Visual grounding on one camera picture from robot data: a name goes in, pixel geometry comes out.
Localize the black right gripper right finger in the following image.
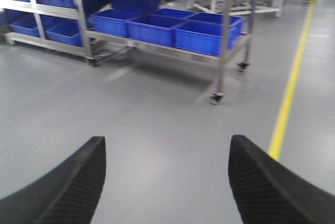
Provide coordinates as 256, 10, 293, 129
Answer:
228, 135, 334, 223

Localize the metal storage shelf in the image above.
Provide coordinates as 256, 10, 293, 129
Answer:
1, 0, 91, 60

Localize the steel wheeled shelf cart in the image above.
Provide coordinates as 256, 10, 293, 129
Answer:
77, 0, 255, 105

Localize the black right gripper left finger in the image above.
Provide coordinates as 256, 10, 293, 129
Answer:
1, 136, 106, 223

